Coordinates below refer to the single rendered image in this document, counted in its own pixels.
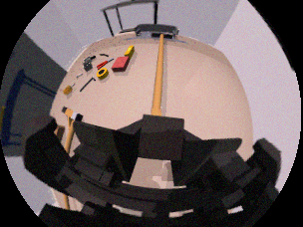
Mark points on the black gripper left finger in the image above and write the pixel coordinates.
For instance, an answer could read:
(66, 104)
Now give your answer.
(122, 143)

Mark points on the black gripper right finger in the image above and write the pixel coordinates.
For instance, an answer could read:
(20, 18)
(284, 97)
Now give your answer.
(195, 152)

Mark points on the orange long pole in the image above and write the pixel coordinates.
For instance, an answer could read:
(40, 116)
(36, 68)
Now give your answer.
(161, 137)

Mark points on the red-handled pliers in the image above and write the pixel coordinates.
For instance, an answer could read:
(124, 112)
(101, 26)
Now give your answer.
(103, 63)

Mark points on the yellow rectangular block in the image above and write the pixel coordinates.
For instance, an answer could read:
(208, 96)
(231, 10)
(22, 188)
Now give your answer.
(130, 51)

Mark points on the red square tile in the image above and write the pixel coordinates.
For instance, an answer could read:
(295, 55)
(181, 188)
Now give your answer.
(120, 64)

